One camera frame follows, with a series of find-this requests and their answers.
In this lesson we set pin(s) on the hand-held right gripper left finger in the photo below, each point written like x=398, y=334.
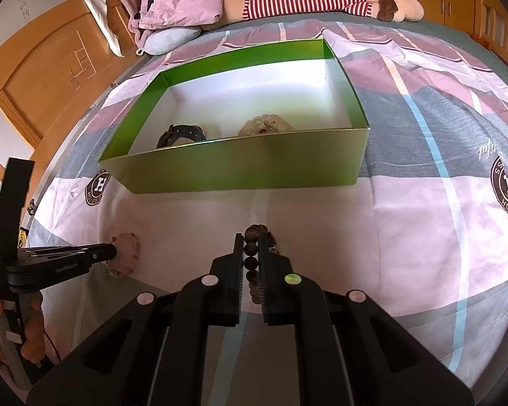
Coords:
x=233, y=287

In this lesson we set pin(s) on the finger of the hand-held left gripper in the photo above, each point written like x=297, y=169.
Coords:
x=93, y=253

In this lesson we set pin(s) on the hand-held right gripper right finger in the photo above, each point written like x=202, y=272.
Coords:
x=271, y=292

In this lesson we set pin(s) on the green cardboard box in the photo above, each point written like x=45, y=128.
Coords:
x=245, y=165

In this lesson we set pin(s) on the black wristwatch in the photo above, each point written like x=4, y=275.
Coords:
x=182, y=132

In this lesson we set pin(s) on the person's left hand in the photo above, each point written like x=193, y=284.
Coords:
x=31, y=325

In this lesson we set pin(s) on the wooden headboard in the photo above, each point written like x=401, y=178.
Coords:
x=46, y=72

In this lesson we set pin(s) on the white hanging cloth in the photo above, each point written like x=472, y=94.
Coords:
x=99, y=12

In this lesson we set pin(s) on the pale blue pillow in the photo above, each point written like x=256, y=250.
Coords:
x=169, y=38

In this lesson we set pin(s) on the grey-green bed sheet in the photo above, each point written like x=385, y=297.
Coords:
x=448, y=29

